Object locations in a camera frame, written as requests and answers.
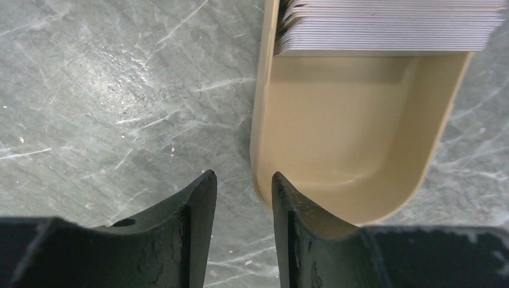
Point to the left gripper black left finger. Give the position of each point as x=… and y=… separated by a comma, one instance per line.
x=165, y=245

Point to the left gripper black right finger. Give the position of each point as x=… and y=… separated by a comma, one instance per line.
x=317, y=249

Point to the beige plastic tray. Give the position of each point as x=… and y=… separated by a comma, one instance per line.
x=354, y=134

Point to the stack of grey cards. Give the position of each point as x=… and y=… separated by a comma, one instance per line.
x=399, y=28

